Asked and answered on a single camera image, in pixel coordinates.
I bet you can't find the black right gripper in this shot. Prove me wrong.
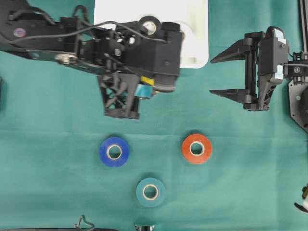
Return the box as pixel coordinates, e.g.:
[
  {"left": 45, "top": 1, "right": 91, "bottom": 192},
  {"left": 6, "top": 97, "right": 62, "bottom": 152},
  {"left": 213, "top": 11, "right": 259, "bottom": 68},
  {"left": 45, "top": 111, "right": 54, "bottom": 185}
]
[{"left": 209, "top": 31, "right": 268, "bottom": 111}]

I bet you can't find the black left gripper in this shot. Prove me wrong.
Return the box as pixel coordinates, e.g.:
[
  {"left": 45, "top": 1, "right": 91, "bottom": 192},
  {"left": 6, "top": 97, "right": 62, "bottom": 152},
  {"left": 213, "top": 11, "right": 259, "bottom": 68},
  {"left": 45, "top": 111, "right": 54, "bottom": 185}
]
[{"left": 77, "top": 24, "right": 153, "bottom": 119}]

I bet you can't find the yellow tape roll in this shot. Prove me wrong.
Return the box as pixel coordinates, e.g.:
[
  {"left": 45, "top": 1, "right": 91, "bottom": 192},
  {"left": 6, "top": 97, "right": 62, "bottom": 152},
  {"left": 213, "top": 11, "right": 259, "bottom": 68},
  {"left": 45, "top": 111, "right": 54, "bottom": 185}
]
[{"left": 141, "top": 76, "right": 159, "bottom": 93}]

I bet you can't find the black tape roll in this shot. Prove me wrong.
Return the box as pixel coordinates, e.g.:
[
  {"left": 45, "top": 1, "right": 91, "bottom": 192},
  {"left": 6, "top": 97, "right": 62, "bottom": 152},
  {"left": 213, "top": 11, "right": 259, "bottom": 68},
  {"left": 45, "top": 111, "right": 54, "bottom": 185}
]
[{"left": 139, "top": 16, "right": 161, "bottom": 36}]

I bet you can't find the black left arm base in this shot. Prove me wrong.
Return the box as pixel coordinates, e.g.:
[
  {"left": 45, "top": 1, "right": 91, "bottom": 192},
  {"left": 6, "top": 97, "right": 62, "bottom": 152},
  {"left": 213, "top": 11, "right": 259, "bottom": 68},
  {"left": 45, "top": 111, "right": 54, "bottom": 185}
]
[{"left": 0, "top": 78, "right": 3, "bottom": 106}]

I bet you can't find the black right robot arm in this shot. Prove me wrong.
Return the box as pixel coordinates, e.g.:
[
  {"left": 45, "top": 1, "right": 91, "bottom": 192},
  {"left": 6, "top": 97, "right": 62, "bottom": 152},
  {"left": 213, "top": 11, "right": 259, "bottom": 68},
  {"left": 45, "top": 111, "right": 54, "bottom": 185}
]
[{"left": 210, "top": 27, "right": 308, "bottom": 111}]

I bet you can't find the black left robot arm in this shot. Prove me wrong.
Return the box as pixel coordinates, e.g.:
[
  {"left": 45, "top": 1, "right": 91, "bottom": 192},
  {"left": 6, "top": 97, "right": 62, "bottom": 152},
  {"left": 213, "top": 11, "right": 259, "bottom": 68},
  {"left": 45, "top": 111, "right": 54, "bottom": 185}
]
[{"left": 0, "top": 0, "right": 147, "bottom": 119}]

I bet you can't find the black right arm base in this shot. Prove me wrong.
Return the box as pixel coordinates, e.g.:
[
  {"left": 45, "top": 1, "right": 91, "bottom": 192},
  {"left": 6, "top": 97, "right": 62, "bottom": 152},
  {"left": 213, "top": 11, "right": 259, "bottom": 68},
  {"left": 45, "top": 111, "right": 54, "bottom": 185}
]
[{"left": 288, "top": 0, "right": 308, "bottom": 132}]

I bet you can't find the blue tape roll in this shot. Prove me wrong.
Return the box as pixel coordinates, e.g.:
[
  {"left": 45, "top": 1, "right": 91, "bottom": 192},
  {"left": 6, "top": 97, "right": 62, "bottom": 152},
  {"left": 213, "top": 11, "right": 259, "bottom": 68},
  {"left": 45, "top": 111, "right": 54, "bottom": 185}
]
[{"left": 99, "top": 137, "right": 130, "bottom": 167}]

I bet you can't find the white plastic tray case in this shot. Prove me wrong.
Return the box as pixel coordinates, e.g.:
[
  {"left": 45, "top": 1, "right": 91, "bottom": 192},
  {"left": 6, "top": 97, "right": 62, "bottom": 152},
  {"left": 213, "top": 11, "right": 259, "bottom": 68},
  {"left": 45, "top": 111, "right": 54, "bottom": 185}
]
[{"left": 94, "top": 0, "right": 209, "bottom": 69}]

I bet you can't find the red tape roll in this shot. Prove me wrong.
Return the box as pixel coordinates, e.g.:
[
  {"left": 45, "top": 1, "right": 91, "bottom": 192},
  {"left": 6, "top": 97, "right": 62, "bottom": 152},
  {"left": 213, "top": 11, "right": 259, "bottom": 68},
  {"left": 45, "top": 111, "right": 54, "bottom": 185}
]
[{"left": 181, "top": 133, "right": 212, "bottom": 164}]

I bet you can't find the teal green tape roll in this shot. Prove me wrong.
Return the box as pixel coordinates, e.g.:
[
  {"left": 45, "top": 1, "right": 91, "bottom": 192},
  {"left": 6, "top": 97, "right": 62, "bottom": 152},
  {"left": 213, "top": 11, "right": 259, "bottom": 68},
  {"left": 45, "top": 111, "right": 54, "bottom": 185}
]
[{"left": 136, "top": 178, "right": 166, "bottom": 207}]

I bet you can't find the green table cloth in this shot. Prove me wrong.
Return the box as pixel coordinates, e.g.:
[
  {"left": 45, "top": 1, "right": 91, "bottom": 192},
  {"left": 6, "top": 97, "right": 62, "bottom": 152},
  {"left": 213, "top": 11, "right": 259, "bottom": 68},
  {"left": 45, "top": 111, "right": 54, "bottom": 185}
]
[{"left": 0, "top": 0, "right": 308, "bottom": 231}]

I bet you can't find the white black object right edge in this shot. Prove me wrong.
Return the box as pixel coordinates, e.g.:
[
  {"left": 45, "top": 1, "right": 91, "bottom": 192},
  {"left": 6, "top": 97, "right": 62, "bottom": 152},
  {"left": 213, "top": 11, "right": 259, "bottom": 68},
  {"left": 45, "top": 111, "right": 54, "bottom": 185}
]
[{"left": 294, "top": 184, "right": 308, "bottom": 213}]

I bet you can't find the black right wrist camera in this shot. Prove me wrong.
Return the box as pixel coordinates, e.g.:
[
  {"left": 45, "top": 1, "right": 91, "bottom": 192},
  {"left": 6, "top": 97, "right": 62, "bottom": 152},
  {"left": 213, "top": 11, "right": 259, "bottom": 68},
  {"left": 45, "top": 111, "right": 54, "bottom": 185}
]
[{"left": 258, "top": 26, "right": 289, "bottom": 85}]

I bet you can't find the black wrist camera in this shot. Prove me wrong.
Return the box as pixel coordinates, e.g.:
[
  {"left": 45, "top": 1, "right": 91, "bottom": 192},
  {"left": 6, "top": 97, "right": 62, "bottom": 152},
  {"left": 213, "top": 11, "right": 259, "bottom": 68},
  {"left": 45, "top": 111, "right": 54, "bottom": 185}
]
[
  {"left": 258, "top": 26, "right": 289, "bottom": 85},
  {"left": 124, "top": 22, "right": 183, "bottom": 93}
]

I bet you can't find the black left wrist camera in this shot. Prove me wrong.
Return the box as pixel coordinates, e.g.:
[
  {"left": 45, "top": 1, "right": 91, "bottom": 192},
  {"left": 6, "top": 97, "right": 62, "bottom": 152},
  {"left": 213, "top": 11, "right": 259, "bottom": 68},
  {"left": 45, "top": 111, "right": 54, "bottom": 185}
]
[{"left": 124, "top": 22, "right": 183, "bottom": 93}]

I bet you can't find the metal camera mount bottom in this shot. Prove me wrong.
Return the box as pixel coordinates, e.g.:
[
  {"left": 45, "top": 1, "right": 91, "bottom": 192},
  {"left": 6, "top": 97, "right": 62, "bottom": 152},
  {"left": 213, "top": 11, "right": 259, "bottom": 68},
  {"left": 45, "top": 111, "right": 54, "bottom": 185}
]
[{"left": 135, "top": 224, "right": 155, "bottom": 231}]

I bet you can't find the black cable bottom edge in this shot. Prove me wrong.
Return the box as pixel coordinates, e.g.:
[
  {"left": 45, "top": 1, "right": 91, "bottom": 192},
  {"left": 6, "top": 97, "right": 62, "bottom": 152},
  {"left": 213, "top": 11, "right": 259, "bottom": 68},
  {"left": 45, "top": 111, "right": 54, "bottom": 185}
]
[{"left": 0, "top": 215, "right": 121, "bottom": 231}]

